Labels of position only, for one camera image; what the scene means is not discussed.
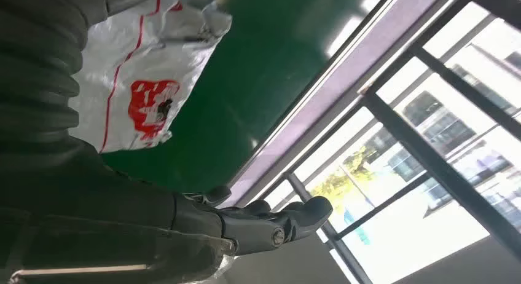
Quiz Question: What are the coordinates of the green conveyor belt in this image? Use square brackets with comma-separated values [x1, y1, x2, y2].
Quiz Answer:
[101, 0, 393, 194]

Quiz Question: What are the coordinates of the black window frame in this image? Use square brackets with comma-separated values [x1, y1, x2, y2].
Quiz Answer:
[260, 0, 521, 284]

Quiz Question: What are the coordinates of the aluminium conveyor frame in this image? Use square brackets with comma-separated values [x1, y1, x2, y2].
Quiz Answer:
[221, 0, 473, 210]

